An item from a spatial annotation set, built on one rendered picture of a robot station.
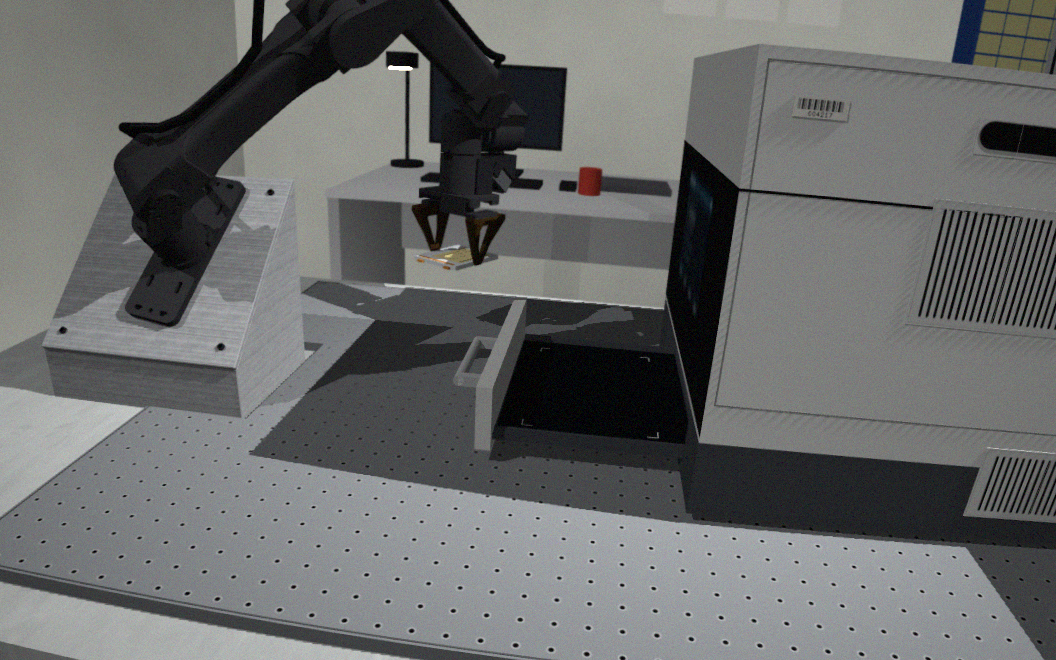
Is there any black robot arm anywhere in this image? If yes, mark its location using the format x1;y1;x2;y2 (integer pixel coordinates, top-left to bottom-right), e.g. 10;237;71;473
114;0;529;327

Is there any white lab instrument with drawer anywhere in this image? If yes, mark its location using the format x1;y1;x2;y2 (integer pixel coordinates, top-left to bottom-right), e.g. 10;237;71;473
453;44;1056;544

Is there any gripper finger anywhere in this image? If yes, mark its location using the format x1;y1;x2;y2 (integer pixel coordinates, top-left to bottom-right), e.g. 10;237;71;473
412;204;449;251
465;213;505;266

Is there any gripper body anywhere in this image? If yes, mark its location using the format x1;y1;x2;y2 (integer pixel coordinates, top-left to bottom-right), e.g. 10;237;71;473
419;152;499;219

